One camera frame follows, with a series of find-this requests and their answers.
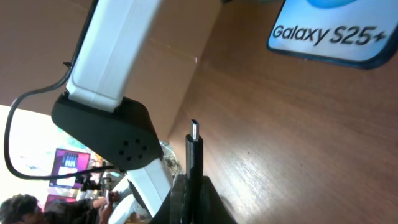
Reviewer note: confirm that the blue Galaxy smartphone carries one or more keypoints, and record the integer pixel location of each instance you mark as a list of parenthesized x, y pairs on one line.
[(354, 33)]

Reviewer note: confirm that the person in background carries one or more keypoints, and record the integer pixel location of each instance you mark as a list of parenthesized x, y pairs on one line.
[(24, 209)]

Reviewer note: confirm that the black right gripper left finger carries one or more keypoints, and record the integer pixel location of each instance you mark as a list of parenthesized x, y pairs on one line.
[(172, 210)]

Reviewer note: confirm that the purple background screen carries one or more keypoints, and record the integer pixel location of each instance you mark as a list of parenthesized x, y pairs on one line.
[(68, 162)]

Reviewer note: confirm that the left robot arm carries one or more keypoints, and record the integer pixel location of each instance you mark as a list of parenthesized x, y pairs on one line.
[(95, 111)]

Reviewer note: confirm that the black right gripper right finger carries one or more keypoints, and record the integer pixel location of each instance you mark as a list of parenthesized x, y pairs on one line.
[(213, 210)]

